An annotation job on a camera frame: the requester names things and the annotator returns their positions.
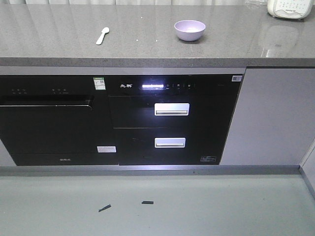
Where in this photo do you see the lilac plastic bowl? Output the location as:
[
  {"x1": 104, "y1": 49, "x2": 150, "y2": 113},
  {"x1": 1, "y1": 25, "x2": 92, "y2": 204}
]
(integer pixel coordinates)
[{"x1": 174, "y1": 20, "x2": 206, "y2": 42}]

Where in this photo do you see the mint green plastic spoon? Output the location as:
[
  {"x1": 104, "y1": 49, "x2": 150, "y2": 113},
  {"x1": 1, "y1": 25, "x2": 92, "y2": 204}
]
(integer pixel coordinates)
[{"x1": 95, "y1": 27, "x2": 110, "y2": 45}]

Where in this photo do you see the black disinfection cabinet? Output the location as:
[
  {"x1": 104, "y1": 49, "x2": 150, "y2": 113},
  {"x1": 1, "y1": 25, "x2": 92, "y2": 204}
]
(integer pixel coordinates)
[{"x1": 105, "y1": 74, "x2": 243, "y2": 165}]

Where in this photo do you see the grey baseboard plinth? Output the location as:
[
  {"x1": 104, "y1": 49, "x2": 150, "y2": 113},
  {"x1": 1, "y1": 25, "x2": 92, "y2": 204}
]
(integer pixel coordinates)
[{"x1": 0, "y1": 165, "x2": 303, "y2": 177}]

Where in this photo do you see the white info sticker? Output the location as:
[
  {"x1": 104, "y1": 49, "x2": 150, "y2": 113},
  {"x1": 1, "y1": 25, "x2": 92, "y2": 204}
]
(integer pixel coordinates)
[{"x1": 97, "y1": 146, "x2": 117, "y2": 153}]

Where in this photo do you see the green energy label sticker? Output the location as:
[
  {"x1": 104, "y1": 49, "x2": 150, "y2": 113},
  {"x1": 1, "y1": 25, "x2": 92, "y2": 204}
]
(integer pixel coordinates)
[{"x1": 93, "y1": 77, "x2": 106, "y2": 90}]

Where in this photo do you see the grey cabinet door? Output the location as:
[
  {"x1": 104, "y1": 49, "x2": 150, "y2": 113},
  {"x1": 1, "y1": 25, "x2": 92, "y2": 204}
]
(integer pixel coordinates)
[{"x1": 221, "y1": 68, "x2": 315, "y2": 166}]

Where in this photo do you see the white right side cabinet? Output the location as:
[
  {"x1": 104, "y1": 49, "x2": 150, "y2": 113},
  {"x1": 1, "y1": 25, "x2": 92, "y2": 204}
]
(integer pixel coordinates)
[{"x1": 301, "y1": 145, "x2": 315, "y2": 187}]

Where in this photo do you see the white countertop appliance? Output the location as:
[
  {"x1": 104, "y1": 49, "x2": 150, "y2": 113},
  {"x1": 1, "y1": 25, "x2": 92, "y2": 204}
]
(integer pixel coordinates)
[{"x1": 267, "y1": 0, "x2": 314, "y2": 20}]

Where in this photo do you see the silver upper drawer handle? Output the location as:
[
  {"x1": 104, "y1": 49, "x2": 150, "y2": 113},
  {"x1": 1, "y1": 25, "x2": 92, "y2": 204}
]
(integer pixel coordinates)
[{"x1": 154, "y1": 103, "x2": 190, "y2": 116}]

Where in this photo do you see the silver drawer handle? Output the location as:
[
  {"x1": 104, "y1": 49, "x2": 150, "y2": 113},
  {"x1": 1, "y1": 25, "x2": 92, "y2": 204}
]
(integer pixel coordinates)
[
  {"x1": 155, "y1": 138, "x2": 186, "y2": 148},
  {"x1": 154, "y1": 103, "x2": 190, "y2": 116}
]

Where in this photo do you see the silver lower drawer handle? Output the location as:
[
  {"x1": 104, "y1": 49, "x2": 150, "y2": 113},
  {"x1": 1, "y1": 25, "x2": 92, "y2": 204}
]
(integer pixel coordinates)
[{"x1": 155, "y1": 138, "x2": 186, "y2": 148}]

